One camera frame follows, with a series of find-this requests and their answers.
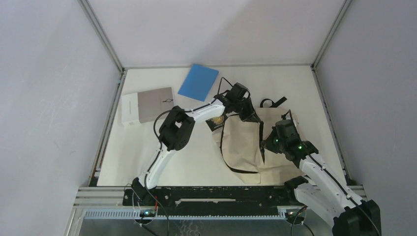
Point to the blue notebook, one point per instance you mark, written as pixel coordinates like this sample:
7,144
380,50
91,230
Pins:
198,82

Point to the grey and white book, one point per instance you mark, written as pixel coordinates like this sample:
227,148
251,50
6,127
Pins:
145,106

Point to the black booklet with gold emblem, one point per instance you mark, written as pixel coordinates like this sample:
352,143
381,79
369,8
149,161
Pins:
215,123

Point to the black mounting rail base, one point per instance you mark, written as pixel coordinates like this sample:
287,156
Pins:
215,201

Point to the beige canvas student bag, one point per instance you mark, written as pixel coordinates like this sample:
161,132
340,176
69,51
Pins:
242,148

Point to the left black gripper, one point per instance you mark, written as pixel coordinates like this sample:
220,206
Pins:
250,115

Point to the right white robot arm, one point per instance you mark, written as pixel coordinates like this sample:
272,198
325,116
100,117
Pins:
345,211

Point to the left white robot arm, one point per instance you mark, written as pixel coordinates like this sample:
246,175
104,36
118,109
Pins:
176,129

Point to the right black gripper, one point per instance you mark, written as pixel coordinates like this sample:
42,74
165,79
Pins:
267,143

